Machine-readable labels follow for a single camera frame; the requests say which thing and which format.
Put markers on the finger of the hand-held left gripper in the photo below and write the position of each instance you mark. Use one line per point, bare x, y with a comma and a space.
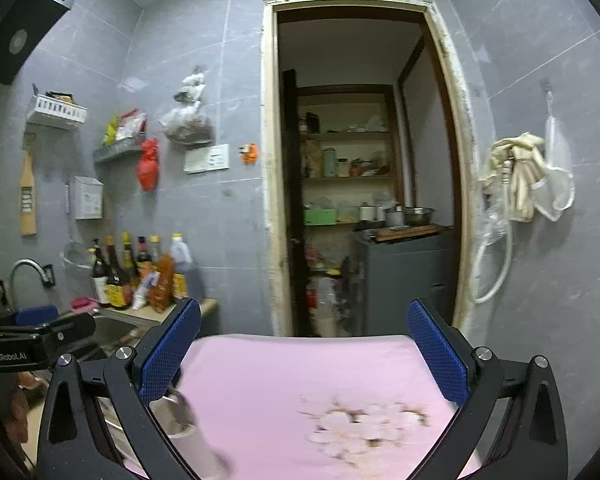
70, 332
35, 315

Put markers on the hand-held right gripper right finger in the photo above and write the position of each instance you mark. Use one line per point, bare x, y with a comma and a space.
437, 352

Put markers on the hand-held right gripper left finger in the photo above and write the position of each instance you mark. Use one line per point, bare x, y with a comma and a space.
170, 347

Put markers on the white utensil holder cup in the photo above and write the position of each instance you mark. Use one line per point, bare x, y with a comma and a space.
195, 447

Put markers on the person's left hand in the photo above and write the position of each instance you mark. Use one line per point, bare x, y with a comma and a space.
21, 407

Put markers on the pink soap dish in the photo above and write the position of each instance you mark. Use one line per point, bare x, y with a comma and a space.
84, 303

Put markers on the steel kitchen sink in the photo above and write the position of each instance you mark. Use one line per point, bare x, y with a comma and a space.
117, 327

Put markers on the metal faucet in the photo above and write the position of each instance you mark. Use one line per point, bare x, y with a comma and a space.
22, 265

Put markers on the beige kitchen counter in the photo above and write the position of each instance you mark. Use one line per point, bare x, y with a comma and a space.
207, 305

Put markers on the small black cap bottle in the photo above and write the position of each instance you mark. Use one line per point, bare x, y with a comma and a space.
100, 280

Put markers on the white blue seasoning pouch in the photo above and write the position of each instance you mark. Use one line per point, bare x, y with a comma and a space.
142, 292

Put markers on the orange brown seasoning pouch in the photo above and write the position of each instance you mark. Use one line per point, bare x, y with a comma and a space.
161, 285

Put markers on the big dark sauce bottle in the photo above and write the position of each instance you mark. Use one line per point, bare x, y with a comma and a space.
116, 285

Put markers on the metal skimmer strainer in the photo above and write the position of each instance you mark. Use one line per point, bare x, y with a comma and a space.
76, 255

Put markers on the grey cabinet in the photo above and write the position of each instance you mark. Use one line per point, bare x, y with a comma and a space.
405, 280

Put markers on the yellow cap sauce bottle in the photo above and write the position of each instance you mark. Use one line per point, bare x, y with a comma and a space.
154, 247
127, 257

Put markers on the dark cap sauce bottle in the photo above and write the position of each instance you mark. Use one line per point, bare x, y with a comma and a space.
143, 255

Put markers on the wooden paddle board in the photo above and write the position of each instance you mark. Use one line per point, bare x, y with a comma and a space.
28, 195

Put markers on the wooden cutting board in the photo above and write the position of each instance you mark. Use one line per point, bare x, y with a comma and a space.
407, 232

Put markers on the pink floral tablecloth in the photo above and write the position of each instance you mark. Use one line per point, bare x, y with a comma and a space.
290, 380

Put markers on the metal bowl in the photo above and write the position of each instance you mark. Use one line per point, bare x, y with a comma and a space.
420, 216

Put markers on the metal pot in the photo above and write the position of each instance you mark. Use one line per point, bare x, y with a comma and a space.
394, 217

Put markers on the white enamel mug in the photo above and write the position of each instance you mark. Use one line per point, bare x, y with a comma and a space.
368, 212

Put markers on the green box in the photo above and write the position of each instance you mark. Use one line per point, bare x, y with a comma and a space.
320, 216

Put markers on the red plastic bag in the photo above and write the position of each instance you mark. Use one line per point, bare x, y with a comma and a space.
148, 165

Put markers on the yellow snack packet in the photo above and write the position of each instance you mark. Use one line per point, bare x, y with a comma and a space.
111, 130

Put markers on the green canister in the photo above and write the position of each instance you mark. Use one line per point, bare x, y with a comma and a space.
329, 162

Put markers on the clear bag of dried goods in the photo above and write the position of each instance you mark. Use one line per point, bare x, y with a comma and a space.
187, 120

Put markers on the wooden pantry shelf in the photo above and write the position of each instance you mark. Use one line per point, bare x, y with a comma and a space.
345, 135

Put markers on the black range hood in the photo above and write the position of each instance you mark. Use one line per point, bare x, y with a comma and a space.
10, 25

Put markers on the white wall box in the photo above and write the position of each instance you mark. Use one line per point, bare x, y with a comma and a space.
88, 197

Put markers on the white wall switch panel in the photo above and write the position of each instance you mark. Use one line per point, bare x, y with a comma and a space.
207, 158

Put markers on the white wall basket rack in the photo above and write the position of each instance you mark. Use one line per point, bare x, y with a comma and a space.
57, 110

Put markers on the orange wall hook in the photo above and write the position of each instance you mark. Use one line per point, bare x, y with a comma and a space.
249, 153

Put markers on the cream door frame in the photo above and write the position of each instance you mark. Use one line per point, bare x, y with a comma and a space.
269, 160

